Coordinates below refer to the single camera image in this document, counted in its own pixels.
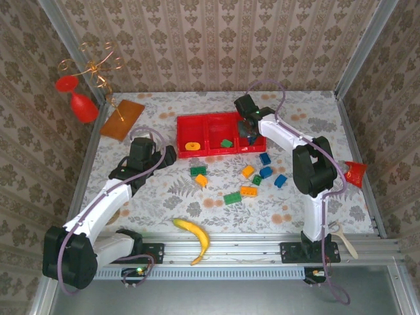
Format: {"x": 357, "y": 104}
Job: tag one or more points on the yellow long lego brick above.
{"x": 249, "y": 191}

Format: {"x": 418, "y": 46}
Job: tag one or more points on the aluminium table side rail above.
{"x": 88, "y": 157}
{"x": 367, "y": 203}

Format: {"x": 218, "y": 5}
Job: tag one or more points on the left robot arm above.
{"x": 98, "y": 210}

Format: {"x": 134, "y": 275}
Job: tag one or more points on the aluminium frame post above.
{"x": 364, "y": 49}

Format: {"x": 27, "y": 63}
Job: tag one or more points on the small green lego brick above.
{"x": 257, "y": 180}

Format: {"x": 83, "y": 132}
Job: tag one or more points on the beige wooden utensil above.
{"x": 346, "y": 241}

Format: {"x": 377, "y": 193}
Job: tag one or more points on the yellow square lego brick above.
{"x": 248, "y": 171}

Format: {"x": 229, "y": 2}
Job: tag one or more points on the aluminium crosswise frame rail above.
{"x": 229, "y": 249}

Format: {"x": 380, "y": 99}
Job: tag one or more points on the red plastic packet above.
{"x": 356, "y": 172}

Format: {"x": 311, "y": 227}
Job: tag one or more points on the red plastic goblet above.
{"x": 82, "y": 106}

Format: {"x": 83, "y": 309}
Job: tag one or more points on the yellow sloped lego piece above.
{"x": 200, "y": 180}

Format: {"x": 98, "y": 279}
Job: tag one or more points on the yellow banana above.
{"x": 198, "y": 233}

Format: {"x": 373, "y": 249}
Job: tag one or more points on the red three-compartment bin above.
{"x": 216, "y": 128}

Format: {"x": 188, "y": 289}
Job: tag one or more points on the green square lego brick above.
{"x": 226, "y": 143}

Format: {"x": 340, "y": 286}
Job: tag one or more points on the green long lego brick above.
{"x": 198, "y": 170}
{"x": 232, "y": 198}

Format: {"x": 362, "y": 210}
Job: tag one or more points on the small black controller board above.
{"x": 134, "y": 271}
{"x": 315, "y": 273}

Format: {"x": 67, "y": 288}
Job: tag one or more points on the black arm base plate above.
{"x": 154, "y": 253}
{"x": 290, "y": 253}

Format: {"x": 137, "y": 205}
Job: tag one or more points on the grey metal panel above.
{"x": 213, "y": 295}

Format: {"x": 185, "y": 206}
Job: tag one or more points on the yellow oval flame-print lego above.
{"x": 192, "y": 146}

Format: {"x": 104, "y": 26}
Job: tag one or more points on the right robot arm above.
{"x": 315, "y": 213}

